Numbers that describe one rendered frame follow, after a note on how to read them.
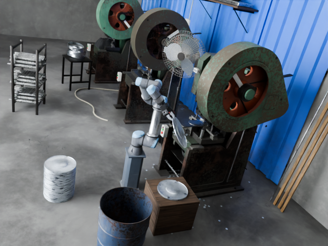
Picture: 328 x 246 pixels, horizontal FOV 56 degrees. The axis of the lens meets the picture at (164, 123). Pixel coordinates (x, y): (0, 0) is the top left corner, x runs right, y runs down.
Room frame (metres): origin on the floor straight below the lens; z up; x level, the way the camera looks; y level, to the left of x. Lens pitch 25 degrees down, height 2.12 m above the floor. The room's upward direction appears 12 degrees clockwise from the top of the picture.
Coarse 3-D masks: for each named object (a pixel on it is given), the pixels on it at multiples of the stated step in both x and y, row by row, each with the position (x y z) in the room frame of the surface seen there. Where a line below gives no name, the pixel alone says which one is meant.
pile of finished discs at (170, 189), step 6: (168, 180) 2.46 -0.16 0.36; (174, 180) 2.48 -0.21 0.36; (162, 186) 2.34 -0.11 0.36; (168, 186) 2.36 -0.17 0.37; (174, 186) 2.37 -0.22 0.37; (180, 186) 2.40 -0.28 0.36; (162, 192) 2.26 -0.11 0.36; (168, 192) 2.28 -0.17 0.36; (174, 192) 2.29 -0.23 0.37; (180, 192) 2.31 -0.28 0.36; (186, 192) 2.33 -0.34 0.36; (168, 198) 2.19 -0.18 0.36; (174, 198) 2.21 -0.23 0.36; (180, 198) 2.23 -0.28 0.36
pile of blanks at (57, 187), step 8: (48, 176) 2.25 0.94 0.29; (56, 176) 2.24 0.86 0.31; (64, 176) 2.27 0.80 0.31; (72, 176) 2.33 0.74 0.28; (48, 184) 2.24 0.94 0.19; (56, 184) 2.24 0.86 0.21; (64, 184) 2.26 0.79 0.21; (72, 184) 2.34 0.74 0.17; (48, 192) 2.25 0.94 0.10; (56, 192) 2.24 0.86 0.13; (64, 192) 2.27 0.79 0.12; (72, 192) 2.35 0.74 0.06; (48, 200) 2.24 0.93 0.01; (56, 200) 2.24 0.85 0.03; (64, 200) 2.27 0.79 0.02
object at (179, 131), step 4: (172, 120) 2.35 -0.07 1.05; (176, 120) 2.47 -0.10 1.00; (176, 124) 2.41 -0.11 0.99; (180, 124) 2.53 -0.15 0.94; (176, 128) 2.35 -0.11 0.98; (180, 128) 2.44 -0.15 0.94; (176, 132) 2.29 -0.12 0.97; (180, 132) 2.38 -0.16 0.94; (180, 136) 2.33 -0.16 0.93; (184, 136) 2.48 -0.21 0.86; (180, 140) 2.29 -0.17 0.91; (184, 140) 2.41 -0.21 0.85; (184, 144) 2.35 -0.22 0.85
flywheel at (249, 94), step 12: (240, 72) 2.68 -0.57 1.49; (252, 72) 2.75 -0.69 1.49; (264, 72) 2.82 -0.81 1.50; (240, 84) 2.63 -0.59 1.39; (252, 84) 2.77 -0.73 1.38; (264, 84) 2.85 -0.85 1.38; (228, 96) 2.65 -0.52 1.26; (240, 96) 2.60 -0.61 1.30; (252, 96) 2.61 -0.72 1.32; (264, 96) 2.84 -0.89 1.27; (228, 108) 2.67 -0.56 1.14; (240, 108) 2.74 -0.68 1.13; (252, 108) 2.81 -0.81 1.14
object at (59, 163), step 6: (54, 156) 2.48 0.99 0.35; (60, 156) 2.50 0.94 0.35; (48, 162) 2.37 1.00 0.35; (54, 162) 2.38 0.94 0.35; (60, 162) 2.40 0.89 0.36; (66, 162) 2.42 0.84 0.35; (72, 162) 2.45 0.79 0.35; (48, 168) 2.28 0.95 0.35; (54, 168) 2.29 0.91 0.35; (60, 168) 2.31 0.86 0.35; (66, 168) 2.33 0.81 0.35; (72, 168) 2.35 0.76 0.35
